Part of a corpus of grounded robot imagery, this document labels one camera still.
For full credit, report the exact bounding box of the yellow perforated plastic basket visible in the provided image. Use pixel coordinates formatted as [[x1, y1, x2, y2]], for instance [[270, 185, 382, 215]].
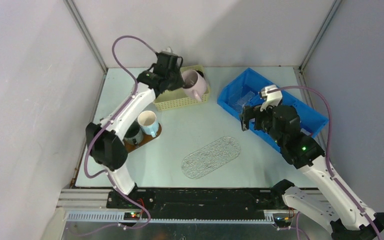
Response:
[[152, 83, 211, 112]]

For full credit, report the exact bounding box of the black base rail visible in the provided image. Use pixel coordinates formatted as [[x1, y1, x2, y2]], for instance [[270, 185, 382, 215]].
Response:
[[106, 187, 290, 221]]

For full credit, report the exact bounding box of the clear textured oval tray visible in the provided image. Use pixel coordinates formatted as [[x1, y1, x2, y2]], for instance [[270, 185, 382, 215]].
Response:
[[180, 136, 241, 180]]

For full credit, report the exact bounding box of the brown wooden oval tray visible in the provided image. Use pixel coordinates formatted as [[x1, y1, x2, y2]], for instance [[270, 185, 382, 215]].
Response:
[[122, 123, 162, 153]]

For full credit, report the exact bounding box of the light blue mug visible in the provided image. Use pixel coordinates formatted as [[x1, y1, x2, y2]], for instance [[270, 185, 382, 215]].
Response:
[[137, 110, 159, 138]]

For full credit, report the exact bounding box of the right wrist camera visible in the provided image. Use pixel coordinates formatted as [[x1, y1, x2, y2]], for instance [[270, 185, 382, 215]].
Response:
[[259, 84, 283, 112]]

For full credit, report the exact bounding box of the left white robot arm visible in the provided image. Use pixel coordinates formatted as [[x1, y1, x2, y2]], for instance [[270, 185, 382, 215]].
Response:
[[85, 51, 184, 208]]

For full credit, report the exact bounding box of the pink mug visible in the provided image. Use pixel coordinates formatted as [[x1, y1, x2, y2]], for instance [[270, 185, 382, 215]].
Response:
[[181, 69, 208, 102]]

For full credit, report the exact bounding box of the dark grey mug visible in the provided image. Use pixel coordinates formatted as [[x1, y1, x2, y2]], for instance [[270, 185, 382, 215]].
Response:
[[123, 121, 144, 145]]

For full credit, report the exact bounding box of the brown mug black inside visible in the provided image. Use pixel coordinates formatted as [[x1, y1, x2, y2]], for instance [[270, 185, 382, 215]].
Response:
[[196, 70, 205, 78]]

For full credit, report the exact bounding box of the clear textured plastic box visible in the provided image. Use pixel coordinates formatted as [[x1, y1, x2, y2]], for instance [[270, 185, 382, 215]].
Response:
[[227, 87, 256, 113]]

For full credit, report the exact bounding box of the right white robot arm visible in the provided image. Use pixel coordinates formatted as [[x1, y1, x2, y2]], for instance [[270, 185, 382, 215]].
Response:
[[239, 105, 384, 240]]

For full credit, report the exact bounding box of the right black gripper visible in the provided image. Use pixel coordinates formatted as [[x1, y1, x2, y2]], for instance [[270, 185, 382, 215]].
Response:
[[238, 102, 285, 147]]

